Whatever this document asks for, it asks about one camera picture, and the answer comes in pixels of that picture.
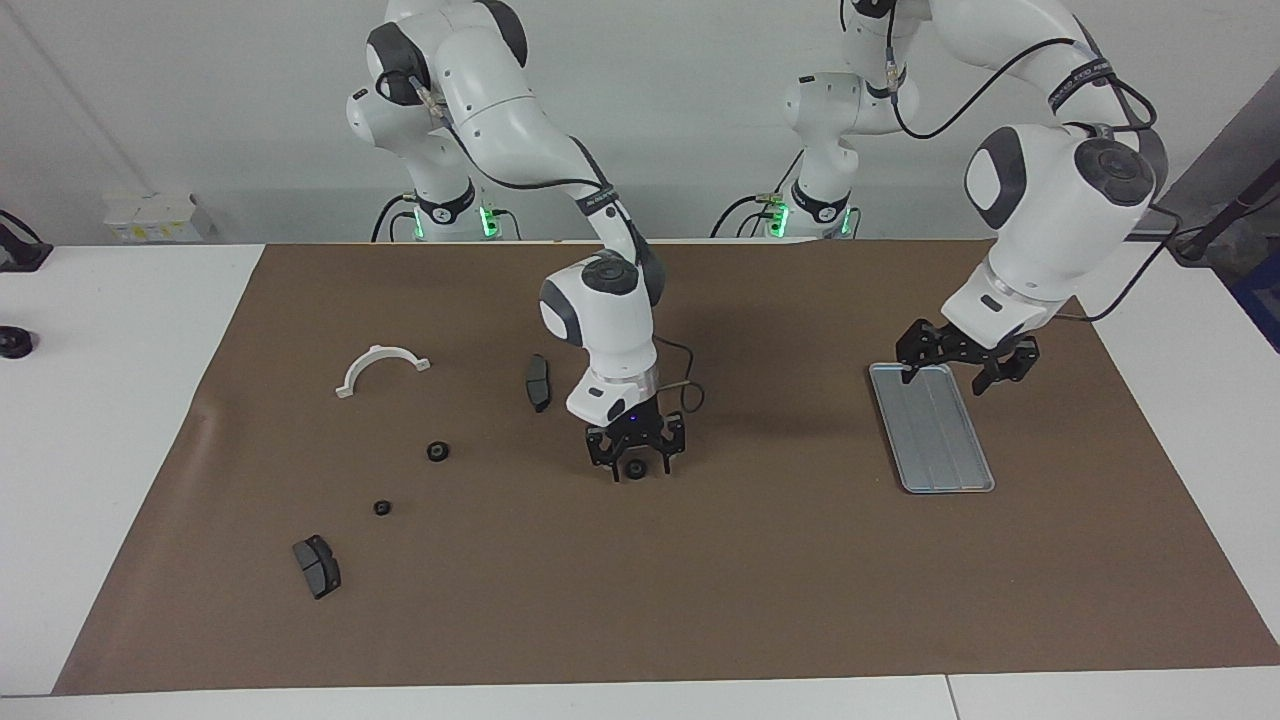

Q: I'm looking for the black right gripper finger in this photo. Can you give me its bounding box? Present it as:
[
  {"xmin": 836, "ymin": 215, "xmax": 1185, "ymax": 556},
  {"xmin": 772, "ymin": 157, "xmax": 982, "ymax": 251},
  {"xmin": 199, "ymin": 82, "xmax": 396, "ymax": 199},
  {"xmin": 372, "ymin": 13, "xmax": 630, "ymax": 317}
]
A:
[
  {"xmin": 648, "ymin": 412, "xmax": 687, "ymax": 474},
  {"xmin": 586, "ymin": 428, "xmax": 623, "ymax": 483}
]

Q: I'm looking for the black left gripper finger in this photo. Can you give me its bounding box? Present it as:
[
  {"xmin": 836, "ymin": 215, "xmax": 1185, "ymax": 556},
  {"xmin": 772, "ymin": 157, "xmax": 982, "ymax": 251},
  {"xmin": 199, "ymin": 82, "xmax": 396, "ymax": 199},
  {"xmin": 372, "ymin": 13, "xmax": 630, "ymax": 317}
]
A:
[
  {"xmin": 896, "ymin": 320, "xmax": 941, "ymax": 384},
  {"xmin": 974, "ymin": 340, "xmax": 1041, "ymax": 396}
]

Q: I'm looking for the silver metal tray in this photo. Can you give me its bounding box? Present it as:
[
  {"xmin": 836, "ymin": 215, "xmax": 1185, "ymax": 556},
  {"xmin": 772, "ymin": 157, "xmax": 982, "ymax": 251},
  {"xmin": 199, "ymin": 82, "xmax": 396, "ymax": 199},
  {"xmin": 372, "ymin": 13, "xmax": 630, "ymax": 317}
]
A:
[{"xmin": 868, "ymin": 362, "xmax": 997, "ymax": 495}]

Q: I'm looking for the brown table mat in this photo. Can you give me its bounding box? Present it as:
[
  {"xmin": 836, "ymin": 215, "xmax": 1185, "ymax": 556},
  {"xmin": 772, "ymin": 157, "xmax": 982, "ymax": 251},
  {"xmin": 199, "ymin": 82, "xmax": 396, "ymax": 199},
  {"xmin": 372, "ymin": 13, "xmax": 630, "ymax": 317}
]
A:
[{"xmin": 52, "ymin": 238, "xmax": 1280, "ymax": 696}]

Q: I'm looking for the black stand leg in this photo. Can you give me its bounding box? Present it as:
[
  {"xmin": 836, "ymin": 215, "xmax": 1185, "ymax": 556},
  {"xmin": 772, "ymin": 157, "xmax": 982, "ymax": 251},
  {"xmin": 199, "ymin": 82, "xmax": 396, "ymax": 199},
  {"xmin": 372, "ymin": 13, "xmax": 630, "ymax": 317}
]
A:
[{"xmin": 1165, "ymin": 165, "xmax": 1280, "ymax": 266}]

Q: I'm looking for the blue crate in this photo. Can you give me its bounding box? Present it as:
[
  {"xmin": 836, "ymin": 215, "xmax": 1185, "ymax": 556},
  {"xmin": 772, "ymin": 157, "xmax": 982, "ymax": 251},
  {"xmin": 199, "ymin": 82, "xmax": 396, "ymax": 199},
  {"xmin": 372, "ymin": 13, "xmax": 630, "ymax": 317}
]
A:
[{"xmin": 1228, "ymin": 250, "xmax": 1280, "ymax": 353}]

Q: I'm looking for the wide dark grey brake pad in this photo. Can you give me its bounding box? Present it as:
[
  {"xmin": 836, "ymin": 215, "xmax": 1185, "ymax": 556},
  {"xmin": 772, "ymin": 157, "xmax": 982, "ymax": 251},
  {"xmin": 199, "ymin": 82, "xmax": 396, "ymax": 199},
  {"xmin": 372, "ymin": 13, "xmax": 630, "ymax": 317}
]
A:
[{"xmin": 292, "ymin": 534, "xmax": 343, "ymax": 601}]

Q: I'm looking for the white power strip box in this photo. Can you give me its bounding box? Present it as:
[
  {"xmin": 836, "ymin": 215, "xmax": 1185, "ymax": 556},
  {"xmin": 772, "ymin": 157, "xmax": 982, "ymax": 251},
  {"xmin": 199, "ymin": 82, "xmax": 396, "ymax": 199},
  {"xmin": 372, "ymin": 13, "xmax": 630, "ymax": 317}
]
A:
[{"xmin": 103, "ymin": 193, "xmax": 216, "ymax": 244}]

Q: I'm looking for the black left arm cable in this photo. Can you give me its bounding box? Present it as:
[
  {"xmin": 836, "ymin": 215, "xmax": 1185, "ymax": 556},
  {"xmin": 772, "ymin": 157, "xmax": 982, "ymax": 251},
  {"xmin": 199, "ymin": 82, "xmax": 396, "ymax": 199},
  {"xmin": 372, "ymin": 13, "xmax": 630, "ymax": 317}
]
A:
[{"xmin": 885, "ymin": 35, "xmax": 1186, "ymax": 323}]

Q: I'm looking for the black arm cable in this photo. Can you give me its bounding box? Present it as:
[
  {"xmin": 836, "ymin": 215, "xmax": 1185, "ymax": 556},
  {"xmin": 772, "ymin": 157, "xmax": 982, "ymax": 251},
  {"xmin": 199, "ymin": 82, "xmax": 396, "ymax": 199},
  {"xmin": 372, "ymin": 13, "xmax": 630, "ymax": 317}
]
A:
[
  {"xmin": 885, "ymin": 35, "xmax": 1186, "ymax": 323},
  {"xmin": 420, "ymin": 80, "xmax": 706, "ymax": 416}
]

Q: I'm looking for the black base cable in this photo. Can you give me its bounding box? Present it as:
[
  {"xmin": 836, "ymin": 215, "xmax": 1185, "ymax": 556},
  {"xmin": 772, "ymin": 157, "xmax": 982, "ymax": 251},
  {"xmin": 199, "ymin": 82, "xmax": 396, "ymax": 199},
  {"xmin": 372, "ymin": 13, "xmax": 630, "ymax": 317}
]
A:
[
  {"xmin": 710, "ymin": 150, "xmax": 806, "ymax": 241},
  {"xmin": 370, "ymin": 190, "xmax": 421, "ymax": 243}
]

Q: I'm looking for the white semicircular plastic bracket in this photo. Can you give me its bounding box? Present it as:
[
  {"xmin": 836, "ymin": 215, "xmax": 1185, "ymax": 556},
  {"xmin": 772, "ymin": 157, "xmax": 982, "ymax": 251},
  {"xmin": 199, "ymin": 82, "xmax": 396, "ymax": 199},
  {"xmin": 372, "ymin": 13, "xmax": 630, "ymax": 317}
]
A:
[{"xmin": 334, "ymin": 344, "xmax": 433, "ymax": 400}]

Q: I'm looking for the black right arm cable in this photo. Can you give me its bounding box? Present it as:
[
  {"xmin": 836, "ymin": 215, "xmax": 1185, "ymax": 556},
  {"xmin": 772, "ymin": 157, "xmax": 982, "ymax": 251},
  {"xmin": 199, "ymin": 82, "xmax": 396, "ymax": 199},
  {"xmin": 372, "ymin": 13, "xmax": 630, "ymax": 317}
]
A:
[{"xmin": 420, "ymin": 80, "xmax": 706, "ymax": 416}]

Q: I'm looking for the black clamp mount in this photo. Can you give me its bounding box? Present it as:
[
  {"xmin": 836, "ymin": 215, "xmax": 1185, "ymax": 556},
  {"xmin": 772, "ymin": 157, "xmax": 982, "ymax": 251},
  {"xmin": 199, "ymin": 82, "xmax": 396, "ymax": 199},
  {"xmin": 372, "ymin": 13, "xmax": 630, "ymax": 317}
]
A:
[{"xmin": 0, "ymin": 210, "xmax": 54, "ymax": 273}]

